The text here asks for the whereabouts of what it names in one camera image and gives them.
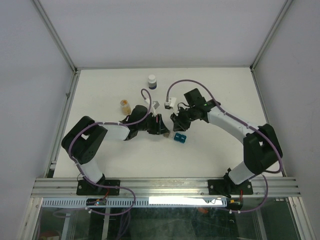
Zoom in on left aluminium frame post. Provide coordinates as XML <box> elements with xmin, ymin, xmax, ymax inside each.
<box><xmin>31</xmin><ymin>0</ymin><xmax>77</xmax><ymax>73</ymax></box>

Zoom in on right aluminium frame post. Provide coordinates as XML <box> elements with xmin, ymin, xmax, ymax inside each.
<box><xmin>249</xmin><ymin>0</ymin><xmax>293</xmax><ymax>73</ymax></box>

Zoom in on aluminium frame post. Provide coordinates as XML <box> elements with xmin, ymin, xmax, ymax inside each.
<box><xmin>31</xmin><ymin>0</ymin><xmax>77</xmax><ymax>73</ymax></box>
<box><xmin>249</xmin><ymin>0</ymin><xmax>293</xmax><ymax>73</ymax></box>

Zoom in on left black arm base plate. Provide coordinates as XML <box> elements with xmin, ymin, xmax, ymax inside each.
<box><xmin>76</xmin><ymin>179</ymin><xmax>121</xmax><ymax>196</ymax></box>

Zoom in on white cap dark bottle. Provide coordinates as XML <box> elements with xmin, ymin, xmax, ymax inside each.
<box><xmin>147</xmin><ymin>74</ymin><xmax>157</xmax><ymax>90</ymax></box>

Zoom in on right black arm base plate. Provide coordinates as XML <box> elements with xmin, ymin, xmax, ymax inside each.
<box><xmin>207</xmin><ymin>179</ymin><xmax>254</xmax><ymax>198</ymax></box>

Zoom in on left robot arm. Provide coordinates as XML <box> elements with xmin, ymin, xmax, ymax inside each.
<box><xmin>61</xmin><ymin>105</ymin><xmax>170</xmax><ymax>195</ymax></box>

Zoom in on aluminium front rail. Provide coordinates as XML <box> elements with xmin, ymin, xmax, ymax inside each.
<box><xmin>31</xmin><ymin>176</ymin><xmax>301</xmax><ymax>198</ymax></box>

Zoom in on tan pill box compartment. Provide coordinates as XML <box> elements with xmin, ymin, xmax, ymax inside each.
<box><xmin>163</xmin><ymin>131</ymin><xmax>175</xmax><ymax>139</ymax></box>

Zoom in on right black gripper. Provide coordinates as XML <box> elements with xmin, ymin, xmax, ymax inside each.
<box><xmin>170</xmin><ymin>105</ymin><xmax>197</xmax><ymax>132</ymax></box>

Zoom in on grey slotted cable duct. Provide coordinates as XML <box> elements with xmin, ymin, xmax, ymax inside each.
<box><xmin>42</xmin><ymin>196</ymin><xmax>227</xmax><ymax>209</ymax></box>

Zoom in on amber pill bottle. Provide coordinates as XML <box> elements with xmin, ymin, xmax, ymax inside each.
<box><xmin>120</xmin><ymin>99</ymin><xmax>132</xmax><ymax>116</ymax></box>

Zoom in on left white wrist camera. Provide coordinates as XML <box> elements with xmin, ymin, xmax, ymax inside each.
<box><xmin>144</xmin><ymin>99</ymin><xmax>160</xmax><ymax>117</ymax></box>

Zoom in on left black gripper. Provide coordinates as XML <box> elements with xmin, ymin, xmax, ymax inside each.
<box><xmin>137</xmin><ymin>113</ymin><xmax>169</xmax><ymax>135</ymax></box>

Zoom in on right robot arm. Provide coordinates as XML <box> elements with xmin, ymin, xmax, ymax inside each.
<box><xmin>170</xmin><ymin>88</ymin><xmax>283</xmax><ymax>198</ymax></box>

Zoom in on teal pill box compartments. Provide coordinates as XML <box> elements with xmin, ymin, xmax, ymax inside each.
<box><xmin>173</xmin><ymin>133</ymin><xmax>187</xmax><ymax>144</ymax></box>

